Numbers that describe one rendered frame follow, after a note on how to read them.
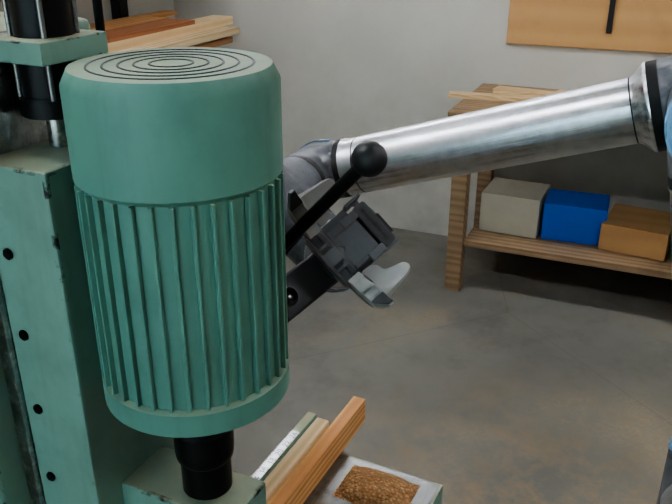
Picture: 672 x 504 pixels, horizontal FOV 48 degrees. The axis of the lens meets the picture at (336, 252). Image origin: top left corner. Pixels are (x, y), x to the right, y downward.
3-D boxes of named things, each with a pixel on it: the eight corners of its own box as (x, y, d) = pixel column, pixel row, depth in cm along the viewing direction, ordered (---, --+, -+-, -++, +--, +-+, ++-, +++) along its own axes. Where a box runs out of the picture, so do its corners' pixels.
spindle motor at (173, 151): (224, 466, 63) (196, 93, 50) (65, 410, 70) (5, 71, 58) (320, 363, 78) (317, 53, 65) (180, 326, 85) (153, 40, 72)
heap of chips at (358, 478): (401, 519, 98) (401, 508, 97) (332, 495, 102) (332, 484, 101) (420, 486, 104) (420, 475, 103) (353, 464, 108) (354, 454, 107)
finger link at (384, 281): (424, 270, 76) (380, 237, 84) (381, 310, 76) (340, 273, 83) (438, 290, 78) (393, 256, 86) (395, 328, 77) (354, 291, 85)
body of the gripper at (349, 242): (357, 189, 84) (349, 204, 96) (299, 240, 84) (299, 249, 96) (403, 240, 84) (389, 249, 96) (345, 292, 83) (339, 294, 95)
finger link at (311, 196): (310, 147, 78) (341, 197, 86) (267, 185, 78) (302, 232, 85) (327, 162, 77) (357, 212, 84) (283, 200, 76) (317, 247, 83)
